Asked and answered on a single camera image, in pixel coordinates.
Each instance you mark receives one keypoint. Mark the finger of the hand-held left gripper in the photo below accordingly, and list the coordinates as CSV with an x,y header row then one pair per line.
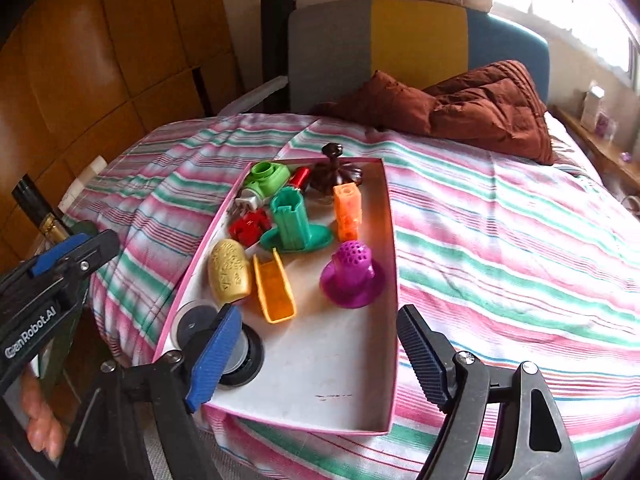
x,y
50,256
100,247

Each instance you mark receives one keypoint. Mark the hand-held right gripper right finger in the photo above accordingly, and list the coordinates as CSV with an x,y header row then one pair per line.
x,y
420,355

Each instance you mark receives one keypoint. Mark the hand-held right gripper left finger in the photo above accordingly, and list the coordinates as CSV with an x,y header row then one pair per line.
x,y
215,355

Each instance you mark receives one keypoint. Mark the dark grey cup toy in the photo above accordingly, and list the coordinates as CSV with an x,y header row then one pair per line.
x,y
192,317

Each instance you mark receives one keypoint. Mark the yellow oval toy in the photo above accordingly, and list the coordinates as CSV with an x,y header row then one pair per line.
x,y
230,270

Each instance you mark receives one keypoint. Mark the orange craft punch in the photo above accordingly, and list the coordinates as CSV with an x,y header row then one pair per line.
x,y
275,290

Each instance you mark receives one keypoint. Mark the pink-edged white cardboard box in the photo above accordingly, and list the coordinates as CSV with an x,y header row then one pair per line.
x,y
325,360

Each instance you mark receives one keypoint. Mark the purple dotted toy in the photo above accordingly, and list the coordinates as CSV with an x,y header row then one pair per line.
x,y
352,270

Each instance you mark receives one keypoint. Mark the red block toy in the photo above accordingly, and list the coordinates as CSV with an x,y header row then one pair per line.
x,y
247,227

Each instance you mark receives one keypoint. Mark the green cup toy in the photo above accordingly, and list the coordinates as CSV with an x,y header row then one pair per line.
x,y
290,220

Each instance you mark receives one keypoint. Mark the small orange block toy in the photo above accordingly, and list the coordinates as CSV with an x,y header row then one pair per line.
x,y
346,205

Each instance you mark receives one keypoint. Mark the green plug night light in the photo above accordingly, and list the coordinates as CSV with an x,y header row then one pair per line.
x,y
267,175

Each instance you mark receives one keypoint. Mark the red metallic cylinder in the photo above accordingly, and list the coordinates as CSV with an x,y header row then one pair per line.
x,y
300,176

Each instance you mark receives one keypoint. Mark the dark brown flower toy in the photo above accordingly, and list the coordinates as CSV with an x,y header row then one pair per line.
x,y
335,170

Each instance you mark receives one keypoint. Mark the person's left hand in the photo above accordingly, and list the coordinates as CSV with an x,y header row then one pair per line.
x,y
42,420

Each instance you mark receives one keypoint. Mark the dark bottle gold neck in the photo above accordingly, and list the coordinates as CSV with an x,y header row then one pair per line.
x,y
40,205

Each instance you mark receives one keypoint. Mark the white plastic item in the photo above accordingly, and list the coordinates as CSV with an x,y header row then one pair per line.
x,y
82,180

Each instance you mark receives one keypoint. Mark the wooden wardrobe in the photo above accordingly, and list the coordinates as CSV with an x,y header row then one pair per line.
x,y
125,60

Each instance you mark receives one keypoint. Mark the brown quilt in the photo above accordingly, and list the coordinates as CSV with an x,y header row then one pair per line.
x,y
475,105

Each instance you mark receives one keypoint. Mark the white pillow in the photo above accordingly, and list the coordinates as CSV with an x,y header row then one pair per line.
x,y
562,140

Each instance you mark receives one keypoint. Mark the white mug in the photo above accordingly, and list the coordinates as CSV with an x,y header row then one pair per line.
x,y
632,206

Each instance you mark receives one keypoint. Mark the wooden bedside table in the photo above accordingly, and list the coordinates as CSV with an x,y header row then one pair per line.
x,y
600,150

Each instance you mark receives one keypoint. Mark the purple printed box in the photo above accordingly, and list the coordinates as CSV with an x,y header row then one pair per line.
x,y
605,126

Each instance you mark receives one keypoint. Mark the white carton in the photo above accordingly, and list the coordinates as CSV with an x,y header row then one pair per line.
x,y
592,107

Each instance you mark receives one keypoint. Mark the grey yellow blue headboard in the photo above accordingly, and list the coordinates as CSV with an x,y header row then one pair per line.
x,y
415,35

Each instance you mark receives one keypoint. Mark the window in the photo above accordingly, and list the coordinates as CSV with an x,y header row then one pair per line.
x,y
575,10

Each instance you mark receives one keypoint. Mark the white curved rail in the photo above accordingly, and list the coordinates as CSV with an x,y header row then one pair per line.
x,y
250,95

